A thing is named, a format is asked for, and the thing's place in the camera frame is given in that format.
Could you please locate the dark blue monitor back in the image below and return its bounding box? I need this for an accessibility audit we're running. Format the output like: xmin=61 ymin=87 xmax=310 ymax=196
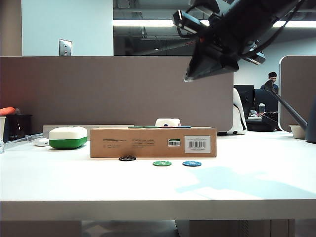
xmin=254 ymin=88 xmax=279 ymax=113

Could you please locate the black desk container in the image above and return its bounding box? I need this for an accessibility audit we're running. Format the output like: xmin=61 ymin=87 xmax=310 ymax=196
xmin=7 ymin=114 xmax=33 ymax=142

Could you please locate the white paper cup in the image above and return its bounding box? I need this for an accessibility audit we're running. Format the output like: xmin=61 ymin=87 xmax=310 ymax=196
xmin=0 ymin=116 xmax=6 ymax=144

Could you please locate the white and black rounded figure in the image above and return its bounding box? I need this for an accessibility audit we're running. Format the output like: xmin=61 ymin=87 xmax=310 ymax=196
xmin=227 ymin=88 xmax=248 ymax=135

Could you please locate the long brown cardboard box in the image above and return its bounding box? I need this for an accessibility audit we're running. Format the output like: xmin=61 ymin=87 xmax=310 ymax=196
xmin=90 ymin=127 xmax=218 ymax=158

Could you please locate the small white earbuds case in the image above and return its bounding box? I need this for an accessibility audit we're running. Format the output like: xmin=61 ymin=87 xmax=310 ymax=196
xmin=33 ymin=138 xmax=50 ymax=147

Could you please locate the wide grey desk partition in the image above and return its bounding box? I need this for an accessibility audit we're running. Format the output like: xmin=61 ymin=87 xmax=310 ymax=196
xmin=0 ymin=56 xmax=234 ymax=135

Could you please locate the metal wall plate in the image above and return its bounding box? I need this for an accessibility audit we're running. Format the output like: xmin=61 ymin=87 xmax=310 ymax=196
xmin=58 ymin=39 xmax=73 ymax=56

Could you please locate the black bag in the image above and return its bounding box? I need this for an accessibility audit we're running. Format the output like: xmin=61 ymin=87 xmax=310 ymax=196
xmin=246 ymin=111 xmax=281 ymax=132

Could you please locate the white and green case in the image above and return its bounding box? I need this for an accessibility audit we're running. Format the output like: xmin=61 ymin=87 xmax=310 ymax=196
xmin=48 ymin=126 xmax=88 ymax=150

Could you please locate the person with dark hair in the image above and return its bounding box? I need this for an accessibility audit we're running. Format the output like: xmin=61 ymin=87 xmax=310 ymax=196
xmin=259 ymin=71 xmax=279 ymax=90

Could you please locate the white bowl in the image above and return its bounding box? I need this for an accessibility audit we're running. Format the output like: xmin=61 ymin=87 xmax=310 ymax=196
xmin=288 ymin=124 xmax=308 ymax=139

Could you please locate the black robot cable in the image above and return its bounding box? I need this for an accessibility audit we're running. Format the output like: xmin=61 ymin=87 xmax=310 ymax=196
xmin=241 ymin=0 xmax=307 ymax=56

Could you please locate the grey partition with white edge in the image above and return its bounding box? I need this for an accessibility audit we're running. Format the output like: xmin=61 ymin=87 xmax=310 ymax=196
xmin=278 ymin=55 xmax=316 ymax=133

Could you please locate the dark grey watering can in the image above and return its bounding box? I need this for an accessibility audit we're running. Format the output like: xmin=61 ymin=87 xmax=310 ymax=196
xmin=264 ymin=80 xmax=316 ymax=144

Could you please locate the black computer monitor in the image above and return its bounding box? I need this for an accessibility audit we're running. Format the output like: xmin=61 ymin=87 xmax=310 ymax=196
xmin=233 ymin=85 xmax=255 ymax=119

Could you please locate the long ceiling light strip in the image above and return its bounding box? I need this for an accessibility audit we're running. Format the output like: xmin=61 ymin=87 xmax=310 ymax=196
xmin=113 ymin=19 xmax=316 ymax=28

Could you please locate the orange object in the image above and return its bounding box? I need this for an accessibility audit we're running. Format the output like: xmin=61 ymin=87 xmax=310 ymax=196
xmin=0 ymin=107 xmax=16 ymax=117

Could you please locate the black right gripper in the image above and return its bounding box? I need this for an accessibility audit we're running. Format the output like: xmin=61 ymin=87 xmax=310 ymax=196
xmin=184 ymin=14 xmax=267 ymax=82

